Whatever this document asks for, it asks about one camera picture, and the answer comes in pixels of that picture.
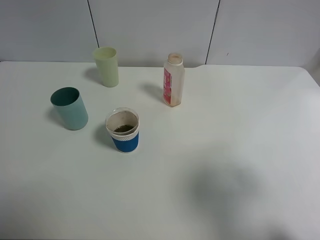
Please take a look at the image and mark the clear bottle pink label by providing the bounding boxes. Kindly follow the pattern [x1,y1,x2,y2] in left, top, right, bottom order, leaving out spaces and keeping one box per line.
[163,52,185,107]

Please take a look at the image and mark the pale green plastic cup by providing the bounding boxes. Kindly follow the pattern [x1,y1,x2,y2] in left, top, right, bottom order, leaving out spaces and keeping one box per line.
[93,47,119,88]

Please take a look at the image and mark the teal plastic cup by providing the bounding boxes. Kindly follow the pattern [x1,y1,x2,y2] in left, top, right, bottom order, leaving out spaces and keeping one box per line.
[50,87,89,131]

